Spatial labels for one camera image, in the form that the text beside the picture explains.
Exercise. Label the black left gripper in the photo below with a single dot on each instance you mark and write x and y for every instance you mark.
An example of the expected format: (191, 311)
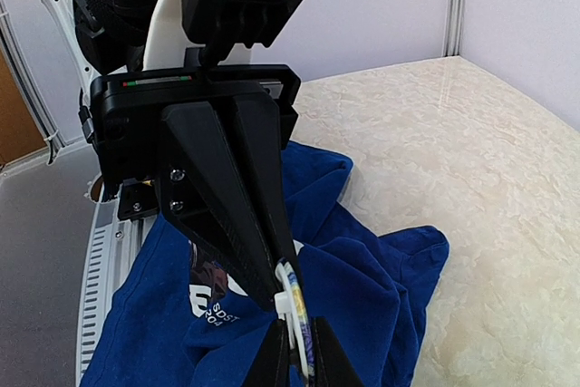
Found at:
(211, 141)

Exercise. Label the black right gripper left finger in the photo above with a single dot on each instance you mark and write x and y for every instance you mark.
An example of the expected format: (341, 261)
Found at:
(271, 366)

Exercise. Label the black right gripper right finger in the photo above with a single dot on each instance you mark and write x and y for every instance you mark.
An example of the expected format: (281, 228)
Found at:
(332, 367)

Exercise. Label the starry night round brooch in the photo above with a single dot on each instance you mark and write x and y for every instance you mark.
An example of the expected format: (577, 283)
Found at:
(291, 308)

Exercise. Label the blue printed t-shirt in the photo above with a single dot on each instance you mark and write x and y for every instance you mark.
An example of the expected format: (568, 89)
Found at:
(180, 320)

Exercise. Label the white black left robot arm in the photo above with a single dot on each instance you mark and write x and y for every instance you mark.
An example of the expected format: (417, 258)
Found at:
(108, 37)

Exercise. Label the aluminium corner post right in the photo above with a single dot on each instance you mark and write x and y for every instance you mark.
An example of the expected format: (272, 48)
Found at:
(453, 28)

